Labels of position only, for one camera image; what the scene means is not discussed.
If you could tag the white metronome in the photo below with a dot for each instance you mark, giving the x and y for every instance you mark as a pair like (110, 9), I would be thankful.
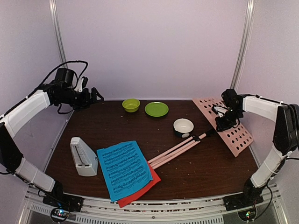
(85, 159)

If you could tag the lime green bowl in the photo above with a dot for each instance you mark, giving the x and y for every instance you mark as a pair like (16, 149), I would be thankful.
(131, 105)

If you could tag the green plate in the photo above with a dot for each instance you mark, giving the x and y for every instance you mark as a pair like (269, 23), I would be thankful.
(156, 109)

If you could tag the right aluminium frame post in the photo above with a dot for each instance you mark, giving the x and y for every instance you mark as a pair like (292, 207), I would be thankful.
(247, 28)

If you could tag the blue sheet music paper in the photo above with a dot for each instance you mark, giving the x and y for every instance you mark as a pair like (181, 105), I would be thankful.
(124, 168)

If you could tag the left aluminium frame post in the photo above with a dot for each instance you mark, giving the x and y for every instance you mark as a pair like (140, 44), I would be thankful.
(57, 31)

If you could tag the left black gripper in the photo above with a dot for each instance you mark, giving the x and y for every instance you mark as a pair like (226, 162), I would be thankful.
(86, 101)

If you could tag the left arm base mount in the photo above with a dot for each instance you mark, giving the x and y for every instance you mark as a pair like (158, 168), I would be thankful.
(63, 208)

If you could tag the white and blue bowl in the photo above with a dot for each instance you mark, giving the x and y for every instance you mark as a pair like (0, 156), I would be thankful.
(183, 127)

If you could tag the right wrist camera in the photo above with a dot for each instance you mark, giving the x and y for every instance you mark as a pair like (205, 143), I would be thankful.
(219, 110)

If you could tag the front aluminium rail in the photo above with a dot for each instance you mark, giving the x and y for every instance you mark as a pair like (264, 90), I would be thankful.
(205, 210)

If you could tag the red sheet music paper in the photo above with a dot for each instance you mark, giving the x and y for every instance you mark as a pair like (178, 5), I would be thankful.
(134, 197)

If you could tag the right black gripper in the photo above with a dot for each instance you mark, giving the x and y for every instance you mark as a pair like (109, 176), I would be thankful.
(221, 126)

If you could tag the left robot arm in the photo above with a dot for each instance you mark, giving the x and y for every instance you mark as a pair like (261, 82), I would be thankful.
(67, 88)

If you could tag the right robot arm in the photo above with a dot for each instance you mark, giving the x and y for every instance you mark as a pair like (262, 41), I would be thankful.
(283, 131)

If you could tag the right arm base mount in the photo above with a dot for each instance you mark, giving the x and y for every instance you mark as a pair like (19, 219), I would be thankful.
(243, 203)

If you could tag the aluminium frame post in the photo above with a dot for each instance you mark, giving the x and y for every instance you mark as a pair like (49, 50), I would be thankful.
(247, 28)
(57, 31)

